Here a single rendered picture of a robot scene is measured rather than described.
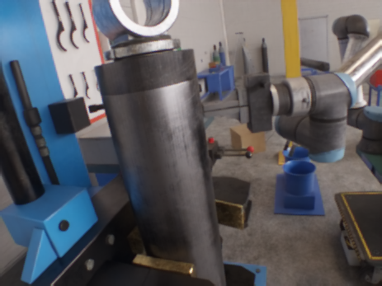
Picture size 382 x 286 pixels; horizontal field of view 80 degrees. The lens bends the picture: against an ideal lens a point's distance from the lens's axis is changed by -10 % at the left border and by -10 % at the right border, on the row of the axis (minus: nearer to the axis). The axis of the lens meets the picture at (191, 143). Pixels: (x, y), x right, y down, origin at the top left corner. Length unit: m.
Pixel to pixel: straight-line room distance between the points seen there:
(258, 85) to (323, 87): 0.15
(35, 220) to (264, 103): 0.57
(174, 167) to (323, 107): 0.36
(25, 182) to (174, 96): 0.43
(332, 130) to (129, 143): 0.46
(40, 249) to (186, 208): 0.33
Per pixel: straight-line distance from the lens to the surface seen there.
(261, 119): 0.58
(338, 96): 0.63
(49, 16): 3.12
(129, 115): 0.48
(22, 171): 0.70
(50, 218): 0.63
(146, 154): 0.50
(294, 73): 3.02
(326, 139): 0.65
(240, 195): 0.84
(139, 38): 0.50
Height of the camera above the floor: 1.46
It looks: 20 degrees down
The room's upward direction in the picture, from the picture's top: 9 degrees counter-clockwise
